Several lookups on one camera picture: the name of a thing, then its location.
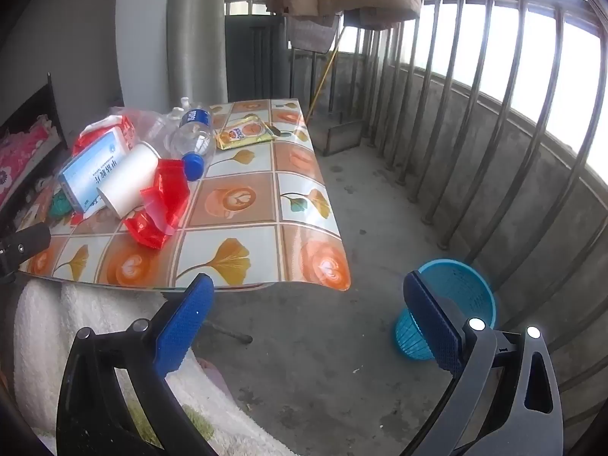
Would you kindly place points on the red plastic wrapper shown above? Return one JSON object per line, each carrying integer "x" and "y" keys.
{"x": 164, "y": 194}

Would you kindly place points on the white paper cup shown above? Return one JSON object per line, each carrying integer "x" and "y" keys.
{"x": 126, "y": 180}

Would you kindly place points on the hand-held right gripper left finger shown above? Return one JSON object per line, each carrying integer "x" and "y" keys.
{"x": 185, "y": 323}

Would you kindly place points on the metal dustpan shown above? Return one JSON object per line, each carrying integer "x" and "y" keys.
{"x": 339, "y": 137}

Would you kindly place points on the blue and white cardboard box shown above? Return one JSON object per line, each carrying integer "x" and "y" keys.
{"x": 90, "y": 166}

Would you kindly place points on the white fluffy cloth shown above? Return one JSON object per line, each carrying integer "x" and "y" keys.
{"x": 42, "y": 342}

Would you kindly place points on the dark grey panel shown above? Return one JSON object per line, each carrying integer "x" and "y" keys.
{"x": 256, "y": 57}

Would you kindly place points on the red and white snack bag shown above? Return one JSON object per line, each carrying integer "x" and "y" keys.
{"x": 126, "y": 128}

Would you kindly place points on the dark hanging garment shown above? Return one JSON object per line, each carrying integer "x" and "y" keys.
{"x": 375, "y": 19}

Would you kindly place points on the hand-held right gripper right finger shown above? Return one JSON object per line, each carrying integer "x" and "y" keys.
{"x": 432, "y": 327}

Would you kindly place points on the teal plastic piece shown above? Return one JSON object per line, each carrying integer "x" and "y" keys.
{"x": 59, "y": 204}

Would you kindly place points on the clear bottle with blue cap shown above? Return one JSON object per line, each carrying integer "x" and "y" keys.
{"x": 192, "y": 137}

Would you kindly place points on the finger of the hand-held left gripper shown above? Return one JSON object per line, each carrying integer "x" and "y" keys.
{"x": 23, "y": 244}

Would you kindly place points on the yellow snack packet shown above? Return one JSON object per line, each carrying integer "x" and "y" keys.
{"x": 244, "y": 133}

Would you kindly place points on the clear plastic bag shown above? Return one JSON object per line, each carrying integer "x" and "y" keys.
{"x": 152, "y": 128}

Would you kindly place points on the floral checkered tablecloth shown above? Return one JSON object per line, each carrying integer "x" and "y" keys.
{"x": 237, "y": 247}

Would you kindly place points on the blue plastic wastebasket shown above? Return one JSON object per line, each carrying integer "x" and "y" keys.
{"x": 470, "y": 294}

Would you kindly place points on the clear bottle with white cap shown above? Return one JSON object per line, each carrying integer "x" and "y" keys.
{"x": 184, "y": 102}

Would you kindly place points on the grey hanging cloth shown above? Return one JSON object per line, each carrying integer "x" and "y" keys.
{"x": 311, "y": 33}

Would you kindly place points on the black metal table leg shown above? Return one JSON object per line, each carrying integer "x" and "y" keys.
{"x": 232, "y": 335}

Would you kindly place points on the pink floral bedding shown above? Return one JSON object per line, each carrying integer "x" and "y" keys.
{"x": 19, "y": 156}

